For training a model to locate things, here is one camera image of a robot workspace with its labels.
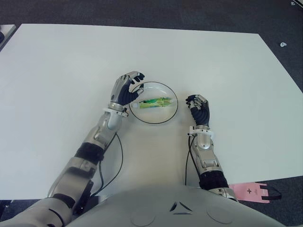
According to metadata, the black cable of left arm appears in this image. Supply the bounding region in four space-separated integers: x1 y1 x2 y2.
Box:
90 133 124 198

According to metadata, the grey robot torso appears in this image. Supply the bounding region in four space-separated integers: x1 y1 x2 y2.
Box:
59 184 303 227

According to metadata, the right wrist white camera bracket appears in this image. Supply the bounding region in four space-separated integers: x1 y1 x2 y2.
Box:
188 126 217 138

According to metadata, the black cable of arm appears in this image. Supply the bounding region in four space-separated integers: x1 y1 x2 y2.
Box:
184 134 194 186
90 133 124 198

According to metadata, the left robot hand black silver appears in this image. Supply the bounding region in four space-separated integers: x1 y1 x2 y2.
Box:
110 70 146 107

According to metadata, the wrist white camera bracket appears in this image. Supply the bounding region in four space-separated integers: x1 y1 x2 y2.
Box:
188 126 217 138
102 106 129 118

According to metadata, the green snack bag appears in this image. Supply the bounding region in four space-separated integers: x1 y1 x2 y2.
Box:
132 96 178 110

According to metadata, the right robot hand black silver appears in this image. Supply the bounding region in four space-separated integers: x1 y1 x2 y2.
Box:
185 94 211 127

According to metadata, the left wrist white camera bracket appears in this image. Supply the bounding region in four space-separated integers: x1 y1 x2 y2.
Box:
102 106 129 118

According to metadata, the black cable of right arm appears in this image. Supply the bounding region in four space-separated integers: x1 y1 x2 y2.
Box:
184 134 194 186

